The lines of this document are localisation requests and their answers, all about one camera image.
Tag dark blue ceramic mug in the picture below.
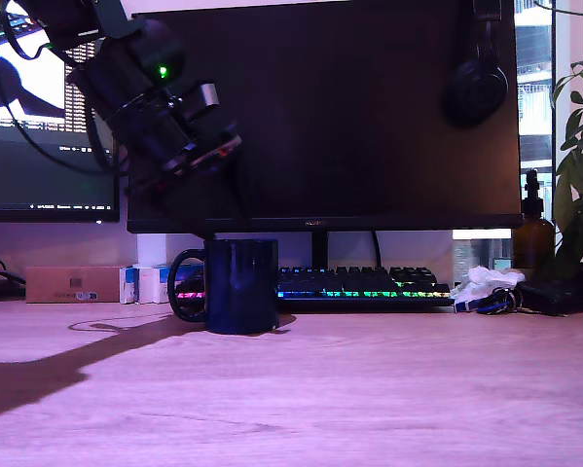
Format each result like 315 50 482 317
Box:
166 237 280 337

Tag keys on blue lanyard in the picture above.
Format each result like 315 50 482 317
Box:
454 286 525 316

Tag black backlit keyboard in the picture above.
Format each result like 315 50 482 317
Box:
176 266 455 312

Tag black pouch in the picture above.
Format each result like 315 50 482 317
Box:
517 276 583 317

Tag white upright block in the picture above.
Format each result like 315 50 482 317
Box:
136 234 168 268

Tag brown cardboard box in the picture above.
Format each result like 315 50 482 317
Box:
25 266 122 305

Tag crumpled white tissue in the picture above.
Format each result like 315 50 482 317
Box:
450 266 527 303

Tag small white blue box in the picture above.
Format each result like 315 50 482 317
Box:
119 266 140 305
138 265 173 305

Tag large black computer monitor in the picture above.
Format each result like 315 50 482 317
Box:
126 0 524 271

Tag thick black cable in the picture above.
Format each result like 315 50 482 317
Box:
0 262 27 288

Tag lit computer monitor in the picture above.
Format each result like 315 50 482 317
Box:
0 0 121 225

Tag black headphones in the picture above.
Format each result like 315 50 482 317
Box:
440 0 510 128

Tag amber pump bottle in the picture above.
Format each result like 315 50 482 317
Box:
511 168 556 271

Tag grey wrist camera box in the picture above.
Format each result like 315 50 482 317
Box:
166 82 221 126

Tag black window bar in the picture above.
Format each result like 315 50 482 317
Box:
549 0 560 254

